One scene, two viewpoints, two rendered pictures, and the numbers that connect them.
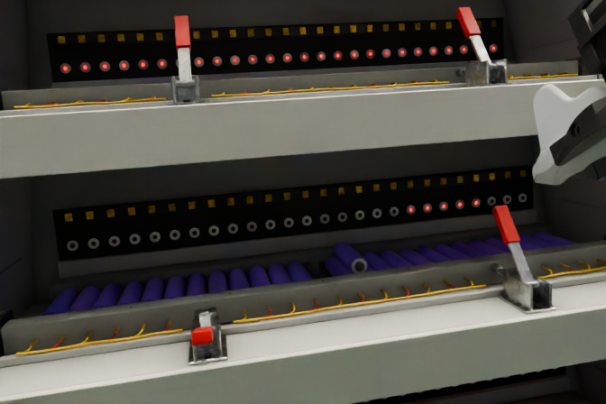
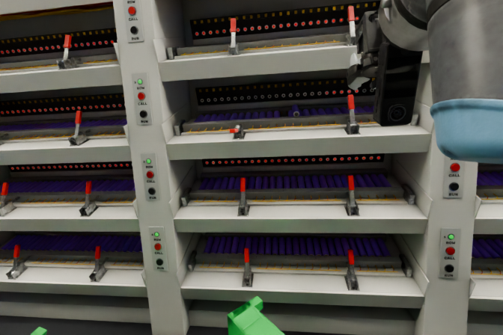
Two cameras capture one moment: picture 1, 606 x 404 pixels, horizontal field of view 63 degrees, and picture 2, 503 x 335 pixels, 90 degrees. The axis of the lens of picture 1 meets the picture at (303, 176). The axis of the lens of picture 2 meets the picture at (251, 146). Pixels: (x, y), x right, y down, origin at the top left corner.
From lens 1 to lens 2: 0.23 m
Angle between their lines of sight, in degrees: 24
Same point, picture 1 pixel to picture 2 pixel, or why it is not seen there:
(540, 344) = (351, 145)
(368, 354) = (287, 142)
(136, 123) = (216, 63)
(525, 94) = not seen: hidden behind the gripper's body
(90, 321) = (206, 125)
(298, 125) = (271, 63)
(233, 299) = (249, 122)
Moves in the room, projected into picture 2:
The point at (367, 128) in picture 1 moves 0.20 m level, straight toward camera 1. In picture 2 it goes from (296, 64) to (262, 45)
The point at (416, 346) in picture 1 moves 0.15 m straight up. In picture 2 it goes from (304, 141) to (302, 74)
